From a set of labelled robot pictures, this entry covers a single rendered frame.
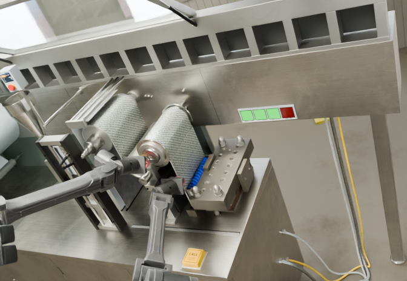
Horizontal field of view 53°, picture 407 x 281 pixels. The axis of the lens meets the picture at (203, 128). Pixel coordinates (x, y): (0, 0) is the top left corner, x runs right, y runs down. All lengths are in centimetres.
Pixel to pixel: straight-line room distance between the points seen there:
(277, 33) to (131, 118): 73
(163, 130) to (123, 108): 25
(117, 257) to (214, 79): 87
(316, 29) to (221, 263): 94
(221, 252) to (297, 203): 142
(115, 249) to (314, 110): 104
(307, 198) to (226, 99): 142
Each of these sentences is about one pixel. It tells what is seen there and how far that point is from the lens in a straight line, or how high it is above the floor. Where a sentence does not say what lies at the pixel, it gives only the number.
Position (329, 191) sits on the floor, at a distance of 303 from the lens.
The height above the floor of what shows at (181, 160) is 115.
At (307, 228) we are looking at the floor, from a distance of 283.
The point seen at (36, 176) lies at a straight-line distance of 251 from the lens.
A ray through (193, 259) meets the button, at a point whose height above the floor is 92.
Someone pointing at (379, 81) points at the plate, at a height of 129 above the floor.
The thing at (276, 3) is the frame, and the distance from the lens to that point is 151.
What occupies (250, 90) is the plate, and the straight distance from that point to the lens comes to 171.
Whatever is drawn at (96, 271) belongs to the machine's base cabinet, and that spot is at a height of 77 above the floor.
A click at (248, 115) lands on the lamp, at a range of 178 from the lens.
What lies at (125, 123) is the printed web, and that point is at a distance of 182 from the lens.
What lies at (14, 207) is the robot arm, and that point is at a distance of 137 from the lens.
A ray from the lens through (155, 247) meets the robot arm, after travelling 131.
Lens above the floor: 212
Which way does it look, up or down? 31 degrees down
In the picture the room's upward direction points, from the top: 23 degrees counter-clockwise
